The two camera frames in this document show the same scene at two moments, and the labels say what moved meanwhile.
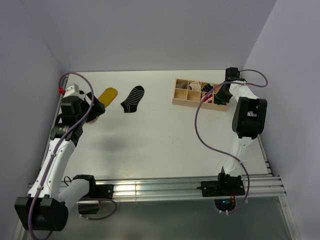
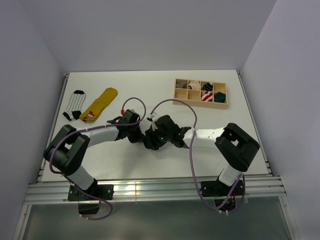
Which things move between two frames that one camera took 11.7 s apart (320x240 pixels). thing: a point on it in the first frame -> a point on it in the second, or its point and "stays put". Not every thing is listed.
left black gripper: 97,110 -> 139,137
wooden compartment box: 190,93 stays put
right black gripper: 219,96 -> 162,143
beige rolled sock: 183,85 stays put
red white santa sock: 208,99 stays put
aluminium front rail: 255,186 stays put
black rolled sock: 207,88 stays put
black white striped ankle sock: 130,105 -> 152,139
